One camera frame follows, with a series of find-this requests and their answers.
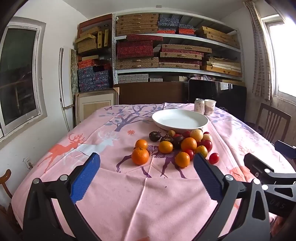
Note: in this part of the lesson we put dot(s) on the brown wooden chair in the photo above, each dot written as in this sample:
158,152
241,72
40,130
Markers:
5,178

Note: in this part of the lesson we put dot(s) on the white wall socket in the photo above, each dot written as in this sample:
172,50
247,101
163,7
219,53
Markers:
27,162

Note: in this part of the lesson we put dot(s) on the pale yellow round fruit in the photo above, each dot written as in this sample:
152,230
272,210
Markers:
196,135
208,137

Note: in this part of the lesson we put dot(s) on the small yellow fruit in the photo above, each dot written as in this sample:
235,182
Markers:
171,132

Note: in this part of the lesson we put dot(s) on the dark purple passion fruit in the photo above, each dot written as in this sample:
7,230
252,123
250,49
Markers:
167,138
177,141
155,136

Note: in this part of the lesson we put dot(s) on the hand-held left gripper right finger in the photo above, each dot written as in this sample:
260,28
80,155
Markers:
205,176

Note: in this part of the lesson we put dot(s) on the orange tangerine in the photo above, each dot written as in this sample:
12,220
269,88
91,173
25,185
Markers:
165,147
182,159
140,156
141,144

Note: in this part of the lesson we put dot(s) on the large orange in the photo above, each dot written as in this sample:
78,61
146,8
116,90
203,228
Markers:
188,144

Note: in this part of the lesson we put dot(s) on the dark red plum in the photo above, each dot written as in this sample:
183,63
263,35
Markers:
186,134
207,145

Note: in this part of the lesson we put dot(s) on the beige patterned curtain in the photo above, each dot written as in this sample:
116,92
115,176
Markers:
260,58

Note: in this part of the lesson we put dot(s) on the marbled panel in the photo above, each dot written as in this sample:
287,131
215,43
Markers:
74,69

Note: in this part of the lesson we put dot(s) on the white metal shelf rack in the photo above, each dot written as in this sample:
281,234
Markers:
175,38

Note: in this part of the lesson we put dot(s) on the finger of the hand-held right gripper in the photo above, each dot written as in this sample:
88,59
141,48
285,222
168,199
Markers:
285,148
254,163

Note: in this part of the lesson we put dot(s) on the dark wooden chair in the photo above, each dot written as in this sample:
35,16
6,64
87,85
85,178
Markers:
275,111

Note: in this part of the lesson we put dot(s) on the yellow green tangerine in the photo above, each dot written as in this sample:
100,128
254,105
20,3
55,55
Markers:
201,150

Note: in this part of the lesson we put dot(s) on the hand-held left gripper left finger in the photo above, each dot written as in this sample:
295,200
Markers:
86,176

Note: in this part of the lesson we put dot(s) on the white paper cup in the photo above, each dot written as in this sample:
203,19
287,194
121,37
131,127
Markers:
210,107

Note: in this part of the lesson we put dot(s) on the bright window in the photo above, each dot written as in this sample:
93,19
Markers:
284,58

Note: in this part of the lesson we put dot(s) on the brown wooden cabinet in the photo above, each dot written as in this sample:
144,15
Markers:
150,92

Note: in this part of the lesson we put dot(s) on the white round plate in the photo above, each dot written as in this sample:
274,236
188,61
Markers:
180,120

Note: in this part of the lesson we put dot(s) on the white framed window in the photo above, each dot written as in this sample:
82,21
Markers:
20,69

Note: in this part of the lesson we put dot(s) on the black glossy panel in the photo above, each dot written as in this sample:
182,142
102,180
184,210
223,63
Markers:
231,102

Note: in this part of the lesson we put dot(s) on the pale drink can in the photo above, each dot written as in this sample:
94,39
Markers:
199,106

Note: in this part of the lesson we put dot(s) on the stack of patterned boxes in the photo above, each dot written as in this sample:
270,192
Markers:
136,25
92,78

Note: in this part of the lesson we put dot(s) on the pink deer print tablecloth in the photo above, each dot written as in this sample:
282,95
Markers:
138,197

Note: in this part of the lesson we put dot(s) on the white board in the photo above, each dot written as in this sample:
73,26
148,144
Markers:
66,76

